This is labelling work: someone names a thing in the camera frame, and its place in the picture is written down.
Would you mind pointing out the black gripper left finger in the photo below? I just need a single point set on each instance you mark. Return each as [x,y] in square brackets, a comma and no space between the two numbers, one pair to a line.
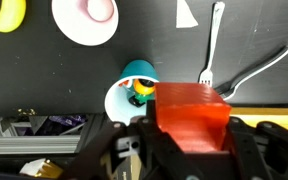
[117,153]

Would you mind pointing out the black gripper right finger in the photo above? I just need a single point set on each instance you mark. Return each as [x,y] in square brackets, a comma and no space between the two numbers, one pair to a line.
[267,153]

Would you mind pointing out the orange cube block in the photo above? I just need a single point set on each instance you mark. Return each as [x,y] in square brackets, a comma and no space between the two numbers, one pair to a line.
[190,113]

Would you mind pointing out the teal plastic cup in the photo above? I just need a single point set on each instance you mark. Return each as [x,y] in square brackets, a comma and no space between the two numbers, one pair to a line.
[139,70]

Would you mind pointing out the wooden desk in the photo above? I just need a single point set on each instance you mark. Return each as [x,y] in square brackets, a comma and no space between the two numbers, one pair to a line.
[267,118]

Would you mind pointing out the purple crumpled wrapper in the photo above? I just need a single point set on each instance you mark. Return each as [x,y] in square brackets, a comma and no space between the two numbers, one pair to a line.
[67,120]

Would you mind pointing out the yellow green toy figure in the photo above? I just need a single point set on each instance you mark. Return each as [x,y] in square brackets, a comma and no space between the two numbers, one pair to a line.
[142,88]

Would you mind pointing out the silver fork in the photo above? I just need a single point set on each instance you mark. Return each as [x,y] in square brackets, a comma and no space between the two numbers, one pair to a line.
[212,40]

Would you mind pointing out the white triangular paper scrap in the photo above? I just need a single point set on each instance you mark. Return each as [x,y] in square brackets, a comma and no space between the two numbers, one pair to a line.
[185,16]

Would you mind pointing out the yellow toy banana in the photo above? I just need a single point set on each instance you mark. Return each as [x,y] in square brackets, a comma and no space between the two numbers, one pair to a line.
[9,16]

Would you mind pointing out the aluminium frame rail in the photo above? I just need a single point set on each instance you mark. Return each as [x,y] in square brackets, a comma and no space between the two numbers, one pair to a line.
[27,144]

